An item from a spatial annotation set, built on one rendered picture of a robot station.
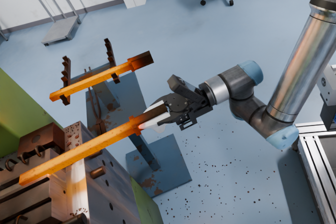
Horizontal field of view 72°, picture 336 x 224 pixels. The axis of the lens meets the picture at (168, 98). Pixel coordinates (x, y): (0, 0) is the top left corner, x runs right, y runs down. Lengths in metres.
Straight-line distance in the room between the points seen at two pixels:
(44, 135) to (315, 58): 0.77
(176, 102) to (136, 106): 0.52
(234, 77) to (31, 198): 0.60
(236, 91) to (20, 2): 4.62
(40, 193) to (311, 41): 0.72
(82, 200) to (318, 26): 0.69
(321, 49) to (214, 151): 1.24
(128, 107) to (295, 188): 1.05
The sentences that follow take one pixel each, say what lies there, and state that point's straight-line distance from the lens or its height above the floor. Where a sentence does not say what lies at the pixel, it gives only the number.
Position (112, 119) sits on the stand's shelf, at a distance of 1.14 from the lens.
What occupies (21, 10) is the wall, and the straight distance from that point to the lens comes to 5.08.
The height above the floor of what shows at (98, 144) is 1.01.
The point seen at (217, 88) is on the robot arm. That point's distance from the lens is 0.63.
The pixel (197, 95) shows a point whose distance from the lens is 0.60.
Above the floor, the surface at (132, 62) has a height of 0.97.
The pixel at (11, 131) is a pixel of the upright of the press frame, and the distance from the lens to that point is 0.94.
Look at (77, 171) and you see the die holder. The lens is 0.77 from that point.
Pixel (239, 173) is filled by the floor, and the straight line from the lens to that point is 1.61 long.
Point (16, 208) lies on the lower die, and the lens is 0.73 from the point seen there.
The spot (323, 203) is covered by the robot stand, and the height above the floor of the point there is 0.23.
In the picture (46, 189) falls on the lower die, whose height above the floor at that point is 0.99.
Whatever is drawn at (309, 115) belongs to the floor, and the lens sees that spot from 1.87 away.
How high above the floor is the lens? 1.47
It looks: 45 degrees down
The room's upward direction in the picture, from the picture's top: 23 degrees counter-clockwise
